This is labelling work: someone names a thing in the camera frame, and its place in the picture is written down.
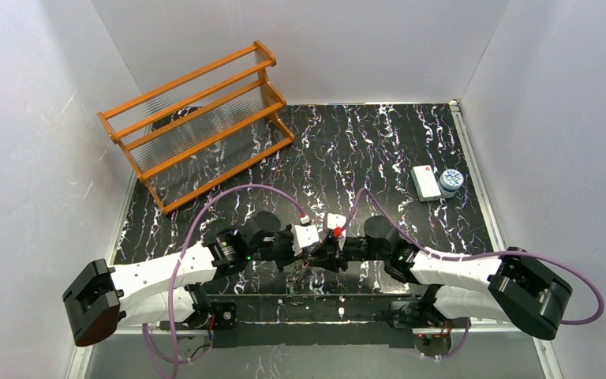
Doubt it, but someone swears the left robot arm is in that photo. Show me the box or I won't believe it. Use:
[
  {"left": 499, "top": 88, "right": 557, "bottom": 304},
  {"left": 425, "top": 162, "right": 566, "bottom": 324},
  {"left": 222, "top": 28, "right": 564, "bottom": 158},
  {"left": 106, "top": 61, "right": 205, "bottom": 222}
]
[{"left": 62, "top": 211, "right": 320, "bottom": 347}]

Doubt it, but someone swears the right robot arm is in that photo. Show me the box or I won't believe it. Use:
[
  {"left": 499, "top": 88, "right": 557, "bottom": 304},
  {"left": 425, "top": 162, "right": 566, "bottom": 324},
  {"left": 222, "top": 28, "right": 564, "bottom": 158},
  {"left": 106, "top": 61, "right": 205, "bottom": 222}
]
[{"left": 303, "top": 216, "right": 572, "bottom": 340}]

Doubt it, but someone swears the white green small box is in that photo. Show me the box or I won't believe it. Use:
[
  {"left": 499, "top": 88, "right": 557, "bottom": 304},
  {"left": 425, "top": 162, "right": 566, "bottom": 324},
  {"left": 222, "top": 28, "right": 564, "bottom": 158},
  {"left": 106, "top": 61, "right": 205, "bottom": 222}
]
[{"left": 410, "top": 165, "right": 441, "bottom": 202}]

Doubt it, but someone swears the blue white round tin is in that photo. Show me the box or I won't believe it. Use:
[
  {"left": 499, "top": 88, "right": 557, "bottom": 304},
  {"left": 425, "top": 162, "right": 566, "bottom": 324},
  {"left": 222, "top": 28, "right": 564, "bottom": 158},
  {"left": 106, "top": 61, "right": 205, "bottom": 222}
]
[{"left": 438, "top": 169, "right": 465, "bottom": 198}]

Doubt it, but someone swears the orange wooden shelf rack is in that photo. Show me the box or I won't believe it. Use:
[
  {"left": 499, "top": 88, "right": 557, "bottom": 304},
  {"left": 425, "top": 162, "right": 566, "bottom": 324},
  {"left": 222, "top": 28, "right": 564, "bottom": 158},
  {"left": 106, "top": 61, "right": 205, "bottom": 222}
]
[{"left": 97, "top": 40, "right": 296, "bottom": 215}]

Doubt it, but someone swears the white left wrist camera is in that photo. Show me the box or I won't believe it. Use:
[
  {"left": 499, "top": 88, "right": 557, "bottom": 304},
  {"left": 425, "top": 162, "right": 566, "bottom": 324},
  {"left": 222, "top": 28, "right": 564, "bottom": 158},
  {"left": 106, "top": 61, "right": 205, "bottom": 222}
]
[{"left": 291, "top": 214, "right": 320, "bottom": 257}]

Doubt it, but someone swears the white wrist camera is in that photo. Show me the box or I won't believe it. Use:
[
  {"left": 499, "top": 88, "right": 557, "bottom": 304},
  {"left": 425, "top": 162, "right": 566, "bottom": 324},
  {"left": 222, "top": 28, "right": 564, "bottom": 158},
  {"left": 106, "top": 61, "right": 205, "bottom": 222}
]
[
  {"left": 324, "top": 213, "right": 347, "bottom": 249},
  {"left": 291, "top": 214, "right": 320, "bottom": 257}
]

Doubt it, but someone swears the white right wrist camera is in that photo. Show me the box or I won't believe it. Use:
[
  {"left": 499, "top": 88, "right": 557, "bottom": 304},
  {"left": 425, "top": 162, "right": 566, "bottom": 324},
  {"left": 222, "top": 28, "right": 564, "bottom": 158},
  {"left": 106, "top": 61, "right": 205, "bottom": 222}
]
[{"left": 324, "top": 213, "right": 347, "bottom": 249}]

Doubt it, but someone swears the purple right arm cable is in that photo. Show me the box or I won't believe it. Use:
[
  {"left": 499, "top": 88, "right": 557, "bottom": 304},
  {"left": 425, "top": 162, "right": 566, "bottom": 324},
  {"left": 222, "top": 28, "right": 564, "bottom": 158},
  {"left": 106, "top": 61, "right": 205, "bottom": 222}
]
[{"left": 342, "top": 187, "right": 606, "bottom": 362}]

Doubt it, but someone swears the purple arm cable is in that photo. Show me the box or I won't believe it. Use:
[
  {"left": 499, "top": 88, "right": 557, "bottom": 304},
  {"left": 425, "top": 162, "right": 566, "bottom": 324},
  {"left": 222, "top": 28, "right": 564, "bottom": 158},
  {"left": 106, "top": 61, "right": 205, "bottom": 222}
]
[
  {"left": 141, "top": 184, "right": 312, "bottom": 379},
  {"left": 342, "top": 187, "right": 606, "bottom": 362}
]

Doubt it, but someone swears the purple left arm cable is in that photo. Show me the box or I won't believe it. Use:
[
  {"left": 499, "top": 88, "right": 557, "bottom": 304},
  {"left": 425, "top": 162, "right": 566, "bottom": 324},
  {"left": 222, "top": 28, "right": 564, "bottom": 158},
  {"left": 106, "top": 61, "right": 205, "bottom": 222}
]
[{"left": 141, "top": 184, "right": 312, "bottom": 379}]

